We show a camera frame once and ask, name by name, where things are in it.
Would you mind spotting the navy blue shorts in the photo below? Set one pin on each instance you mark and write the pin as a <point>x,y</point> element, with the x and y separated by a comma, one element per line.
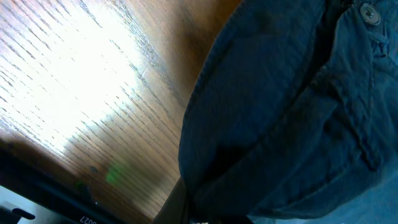
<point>294,115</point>

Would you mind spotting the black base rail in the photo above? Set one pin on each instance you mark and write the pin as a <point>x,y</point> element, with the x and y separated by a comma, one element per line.
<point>27,196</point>

